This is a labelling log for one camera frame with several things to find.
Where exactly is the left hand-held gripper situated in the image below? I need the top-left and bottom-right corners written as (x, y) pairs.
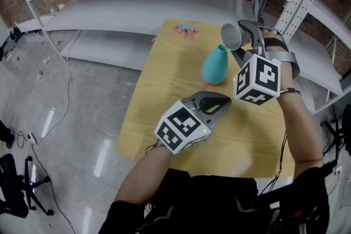
top-left (154, 90), bottom-right (233, 156)

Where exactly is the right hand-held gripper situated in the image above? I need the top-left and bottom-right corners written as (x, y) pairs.
top-left (231, 19), bottom-right (282, 106)

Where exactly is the teal plastic vase bottle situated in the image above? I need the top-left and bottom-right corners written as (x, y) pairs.
top-left (201, 44), bottom-right (229, 87)

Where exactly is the person's right forearm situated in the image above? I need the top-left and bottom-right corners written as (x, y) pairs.
top-left (275, 89), bottom-right (324, 181)

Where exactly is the person's left forearm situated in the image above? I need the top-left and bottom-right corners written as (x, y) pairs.
top-left (114, 145), bottom-right (172, 205)

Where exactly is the pink and teal toy with string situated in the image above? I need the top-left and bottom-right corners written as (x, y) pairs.
top-left (152, 24), bottom-right (199, 42)

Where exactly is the person's right hand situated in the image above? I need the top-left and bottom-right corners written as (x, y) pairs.
top-left (262, 29), bottom-right (301, 92)

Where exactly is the white metal shelf unit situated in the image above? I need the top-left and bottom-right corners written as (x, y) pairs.
top-left (274, 0), bottom-right (351, 115)
top-left (12, 0), bottom-right (297, 72)

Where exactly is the person's black clothing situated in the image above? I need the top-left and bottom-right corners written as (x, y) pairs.
top-left (98, 168), bottom-right (330, 234)

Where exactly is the black body-worn equipment pack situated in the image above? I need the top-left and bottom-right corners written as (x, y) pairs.
top-left (257, 161), bottom-right (338, 234)

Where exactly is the black mesh office chair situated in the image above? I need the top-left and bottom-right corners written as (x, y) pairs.
top-left (0, 153), bottom-right (54, 219)

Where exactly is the wooden table with black pedestal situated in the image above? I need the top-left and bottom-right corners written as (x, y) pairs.
top-left (117, 18), bottom-right (296, 179)

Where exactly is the white cable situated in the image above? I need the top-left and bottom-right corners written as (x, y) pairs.
top-left (37, 59), bottom-right (72, 145)

